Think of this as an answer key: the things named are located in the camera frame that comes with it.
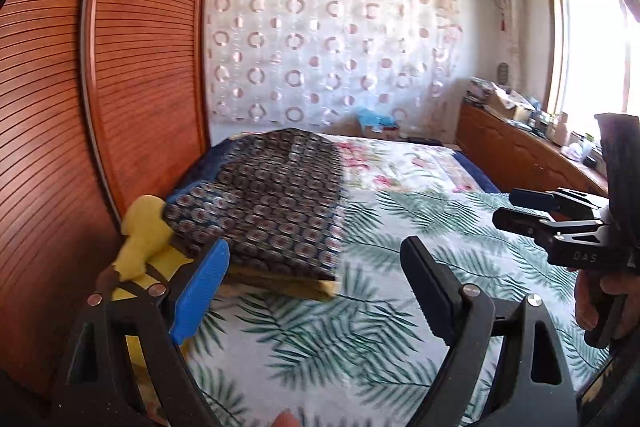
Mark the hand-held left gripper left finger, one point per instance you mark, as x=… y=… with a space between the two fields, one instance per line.
x=200 y=292

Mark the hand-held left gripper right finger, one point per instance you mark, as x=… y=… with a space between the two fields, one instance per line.
x=430 y=287

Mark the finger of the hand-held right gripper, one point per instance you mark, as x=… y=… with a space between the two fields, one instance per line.
x=520 y=219
x=530 y=198

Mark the navy circle print garment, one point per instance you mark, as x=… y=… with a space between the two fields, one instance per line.
x=280 y=197

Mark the person's right hand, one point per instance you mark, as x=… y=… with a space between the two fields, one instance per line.
x=584 y=304

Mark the person's left hand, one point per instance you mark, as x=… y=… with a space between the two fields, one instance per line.
x=287 y=419

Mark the long wooden cabinet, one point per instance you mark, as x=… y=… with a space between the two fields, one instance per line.
x=515 y=157

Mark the bed with leaf-print sheet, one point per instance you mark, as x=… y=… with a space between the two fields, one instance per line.
x=375 y=307

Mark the mustard patterned garment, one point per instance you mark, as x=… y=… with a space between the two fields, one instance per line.
x=280 y=285

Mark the white bottle green cap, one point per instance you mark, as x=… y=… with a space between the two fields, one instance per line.
x=590 y=144

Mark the yellow plush toy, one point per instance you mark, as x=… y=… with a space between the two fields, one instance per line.
x=145 y=232

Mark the open cardboard box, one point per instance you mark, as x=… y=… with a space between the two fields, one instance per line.
x=507 y=104

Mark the floral storage box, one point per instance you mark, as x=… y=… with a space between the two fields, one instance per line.
x=477 y=89

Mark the wooden framed window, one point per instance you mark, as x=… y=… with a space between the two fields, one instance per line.
x=585 y=52

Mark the small cardboard box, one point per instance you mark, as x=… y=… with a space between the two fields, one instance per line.
x=377 y=132

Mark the blue plastic bag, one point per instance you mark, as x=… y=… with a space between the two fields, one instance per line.
x=375 y=119

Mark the wooden slatted wardrobe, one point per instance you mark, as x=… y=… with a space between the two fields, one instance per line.
x=145 y=57

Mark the sheer circle print curtain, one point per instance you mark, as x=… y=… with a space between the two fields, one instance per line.
x=325 y=47

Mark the dark oval wall object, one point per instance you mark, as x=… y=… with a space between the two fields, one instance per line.
x=502 y=74

